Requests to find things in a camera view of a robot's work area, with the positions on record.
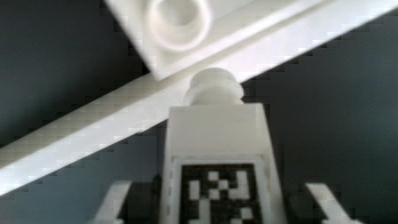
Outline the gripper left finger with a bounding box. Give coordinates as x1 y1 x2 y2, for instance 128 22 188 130
87 176 165 224

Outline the white square tabletop tray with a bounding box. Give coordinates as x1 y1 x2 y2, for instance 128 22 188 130
103 0 327 80

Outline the white table leg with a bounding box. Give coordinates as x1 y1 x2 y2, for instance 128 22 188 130
158 68 288 224

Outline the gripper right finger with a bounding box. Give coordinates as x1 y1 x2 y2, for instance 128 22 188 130
277 179 366 224

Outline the white front barrier wall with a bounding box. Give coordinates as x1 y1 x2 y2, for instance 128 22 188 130
0 0 398 196

